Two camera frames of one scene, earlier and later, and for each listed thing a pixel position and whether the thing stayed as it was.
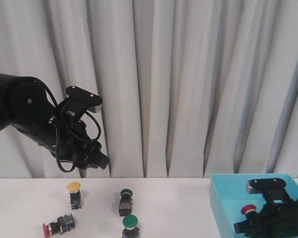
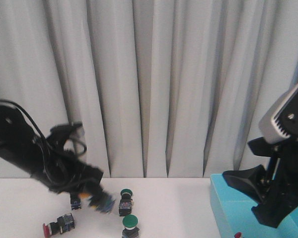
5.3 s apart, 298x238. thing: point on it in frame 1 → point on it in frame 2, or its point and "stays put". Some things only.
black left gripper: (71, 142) → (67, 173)
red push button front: (248, 208) → (238, 235)
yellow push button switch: (74, 187) stays put
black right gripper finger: (246, 227) → (253, 181)
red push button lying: (63, 223) stays put
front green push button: (130, 221) stays put
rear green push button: (125, 206) stays put
